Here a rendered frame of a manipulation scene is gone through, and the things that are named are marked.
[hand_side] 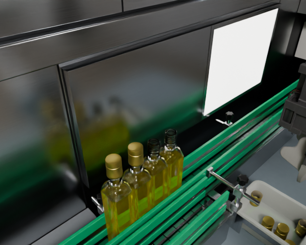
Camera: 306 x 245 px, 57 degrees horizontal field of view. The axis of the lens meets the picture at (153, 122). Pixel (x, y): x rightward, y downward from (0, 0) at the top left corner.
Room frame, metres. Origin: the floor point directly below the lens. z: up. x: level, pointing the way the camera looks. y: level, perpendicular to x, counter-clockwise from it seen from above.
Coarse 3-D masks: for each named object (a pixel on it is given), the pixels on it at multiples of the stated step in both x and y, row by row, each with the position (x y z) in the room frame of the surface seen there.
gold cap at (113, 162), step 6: (108, 156) 0.45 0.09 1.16; (114, 156) 0.45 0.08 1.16; (108, 162) 0.43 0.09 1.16; (114, 162) 0.43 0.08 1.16; (120, 162) 0.43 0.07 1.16; (108, 168) 0.43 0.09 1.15; (114, 168) 0.42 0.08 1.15; (120, 168) 0.43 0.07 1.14; (108, 174) 0.43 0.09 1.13; (114, 174) 0.42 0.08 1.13; (120, 174) 0.43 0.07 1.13
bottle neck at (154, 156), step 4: (148, 140) 0.53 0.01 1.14; (152, 140) 0.53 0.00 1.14; (156, 140) 0.53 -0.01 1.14; (148, 144) 0.51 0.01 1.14; (152, 144) 0.51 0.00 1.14; (156, 144) 0.51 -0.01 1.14; (148, 148) 0.51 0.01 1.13; (152, 148) 0.51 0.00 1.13; (156, 148) 0.51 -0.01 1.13; (148, 152) 0.51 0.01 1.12; (152, 152) 0.51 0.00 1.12; (156, 152) 0.51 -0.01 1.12; (148, 156) 0.52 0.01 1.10; (152, 156) 0.51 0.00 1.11; (156, 156) 0.51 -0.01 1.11; (152, 160) 0.51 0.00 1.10; (156, 160) 0.51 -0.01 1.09
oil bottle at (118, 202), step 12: (108, 180) 0.45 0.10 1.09; (108, 192) 0.42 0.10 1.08; (120, 192) 0.42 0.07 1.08; (132, 192) 0.44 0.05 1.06; (108, 204) 0.42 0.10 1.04; (120, 204) 0.41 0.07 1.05; (132, 204) 0.43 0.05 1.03; (108, 216) 0.42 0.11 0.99; (120, 216) 0.41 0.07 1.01; (132, 216) 0.43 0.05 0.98; (108, 228) 0.43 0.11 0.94; (120, 228) 0.41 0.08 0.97
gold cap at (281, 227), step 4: (280, 224) 0.53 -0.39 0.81; (284, 224) 0.53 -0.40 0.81; (276, 228) 0.53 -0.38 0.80; (280, 228) 0.52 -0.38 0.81; (284, 228) 0.52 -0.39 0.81; (288, 228) 0.52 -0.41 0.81; (276, 232) 0.52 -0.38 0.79; (280, 232) 0.51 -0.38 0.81; (284, 232) 0.50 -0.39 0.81; (288, 232) 0.51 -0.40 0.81; (280, 236) 0.51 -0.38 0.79; (284, 236) 0.50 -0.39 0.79; (284, 240) 0.50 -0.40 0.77
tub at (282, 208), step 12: (264, 192) 0.66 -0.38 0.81; (276, 192) 0.64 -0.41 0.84; (264, 204) 0.64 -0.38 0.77; (276, 204) 0.62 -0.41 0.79; (288, 204) 0.60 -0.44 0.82; (300, 204) 0.58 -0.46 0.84; (252, 216) 0.59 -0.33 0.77; (264, 216) 0.59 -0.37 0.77; (276, 216) 0.59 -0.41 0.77; (288, 216) 0.59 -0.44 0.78; (300, 216) 0.57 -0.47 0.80; (264, 228) 0.50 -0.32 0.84; (276, 240) 0.46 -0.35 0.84; (300, 240) 0.51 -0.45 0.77
